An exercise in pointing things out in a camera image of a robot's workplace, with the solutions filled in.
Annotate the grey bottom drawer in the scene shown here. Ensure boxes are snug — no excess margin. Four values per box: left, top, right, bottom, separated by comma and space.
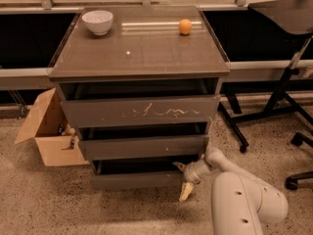
90, 155, 199, 190

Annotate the white ceramic bowl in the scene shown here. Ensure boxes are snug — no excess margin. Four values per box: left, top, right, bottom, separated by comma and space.
82, 10, 113, 35

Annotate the grey middle drawer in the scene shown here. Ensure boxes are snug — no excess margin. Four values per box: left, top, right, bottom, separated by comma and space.
79, 122, 208, 161

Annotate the orange fruit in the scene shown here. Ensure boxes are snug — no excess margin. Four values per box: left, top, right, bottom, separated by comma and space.
178, 19, 192, 35

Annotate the metal window railing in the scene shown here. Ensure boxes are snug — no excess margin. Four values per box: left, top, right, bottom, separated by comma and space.
0, 0, 313, 91

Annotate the grey drawer cabinet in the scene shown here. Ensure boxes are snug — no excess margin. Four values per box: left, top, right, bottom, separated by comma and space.
48, 5, 231, 185

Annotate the black office chair base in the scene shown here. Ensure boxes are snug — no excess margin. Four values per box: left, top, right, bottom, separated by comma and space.
285, 132, 313, 190

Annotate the grey top drawer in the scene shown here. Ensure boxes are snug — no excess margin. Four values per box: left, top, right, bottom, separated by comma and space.
60, 78, 220, 128

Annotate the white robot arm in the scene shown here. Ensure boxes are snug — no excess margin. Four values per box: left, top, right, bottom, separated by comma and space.
173, 148, 289, 235

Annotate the open cardboard box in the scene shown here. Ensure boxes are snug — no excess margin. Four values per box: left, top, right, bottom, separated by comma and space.
15, 88, 88, 166

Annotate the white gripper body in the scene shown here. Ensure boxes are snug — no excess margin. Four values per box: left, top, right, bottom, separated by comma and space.
184, 159, 211, 184

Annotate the grey drawer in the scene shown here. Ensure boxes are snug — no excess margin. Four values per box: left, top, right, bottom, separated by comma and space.
79, 122, 208, 161
90, 155, 199, 190
60, 78, 220, 128

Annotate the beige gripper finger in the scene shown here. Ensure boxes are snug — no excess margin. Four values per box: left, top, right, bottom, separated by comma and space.
173, 162, 186, 171
179, 182, 194, 202

